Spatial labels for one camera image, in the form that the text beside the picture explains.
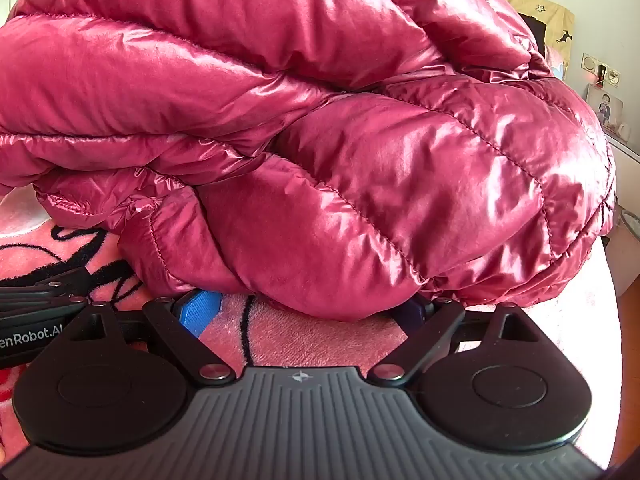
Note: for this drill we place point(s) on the photo frame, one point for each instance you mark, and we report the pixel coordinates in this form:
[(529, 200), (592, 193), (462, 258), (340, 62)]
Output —
[(606, 105)]

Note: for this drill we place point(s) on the wall socket panel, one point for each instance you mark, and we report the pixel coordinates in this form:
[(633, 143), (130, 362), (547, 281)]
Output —
[(602, 70)]

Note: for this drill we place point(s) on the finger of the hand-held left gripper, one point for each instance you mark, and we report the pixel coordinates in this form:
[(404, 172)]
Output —
[(45, 292)]

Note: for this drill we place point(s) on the black folded cloth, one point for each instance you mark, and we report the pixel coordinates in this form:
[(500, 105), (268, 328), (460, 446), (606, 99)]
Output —
[(537, 35)]

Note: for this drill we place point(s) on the white trash bin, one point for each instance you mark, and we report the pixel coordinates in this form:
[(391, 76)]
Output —
[(625, 255)]

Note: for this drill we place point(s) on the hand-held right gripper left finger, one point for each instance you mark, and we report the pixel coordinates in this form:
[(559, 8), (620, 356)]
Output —
[(197, 311)]

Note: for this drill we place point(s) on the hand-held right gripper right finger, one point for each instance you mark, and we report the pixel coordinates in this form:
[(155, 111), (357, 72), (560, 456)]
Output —
[(411, 312)]

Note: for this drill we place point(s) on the white nightstand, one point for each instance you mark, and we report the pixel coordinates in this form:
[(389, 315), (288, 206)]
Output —
[(625, 147)]

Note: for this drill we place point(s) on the pink bed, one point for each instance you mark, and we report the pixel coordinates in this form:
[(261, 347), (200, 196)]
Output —
[(310, 340)]

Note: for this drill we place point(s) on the red down jacket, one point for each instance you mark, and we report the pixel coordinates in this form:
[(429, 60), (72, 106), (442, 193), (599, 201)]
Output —
[(300, 135)]

